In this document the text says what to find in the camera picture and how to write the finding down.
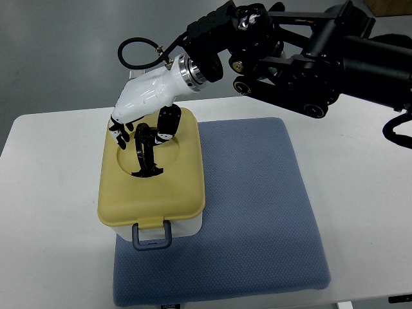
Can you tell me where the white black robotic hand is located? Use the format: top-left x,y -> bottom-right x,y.
109,54 -> 207,149

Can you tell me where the yellow storage box lid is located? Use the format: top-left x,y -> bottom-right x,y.
97,108 -> 206,250

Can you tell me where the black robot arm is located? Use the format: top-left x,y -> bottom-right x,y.
109,1 -> 411,149

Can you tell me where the white storage box base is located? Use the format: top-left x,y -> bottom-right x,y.
112,212 -> 203,241

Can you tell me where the brown cardboard box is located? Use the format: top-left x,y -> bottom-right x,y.
368,0 -> 411,17

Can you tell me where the upper metal floor plate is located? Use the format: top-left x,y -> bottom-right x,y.
129,70 -> 145,80

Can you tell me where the blue padded mat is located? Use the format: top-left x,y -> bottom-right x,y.
113,117 -> 331,306

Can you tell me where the black table edge label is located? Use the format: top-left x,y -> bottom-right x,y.
388,295 -> 412,304

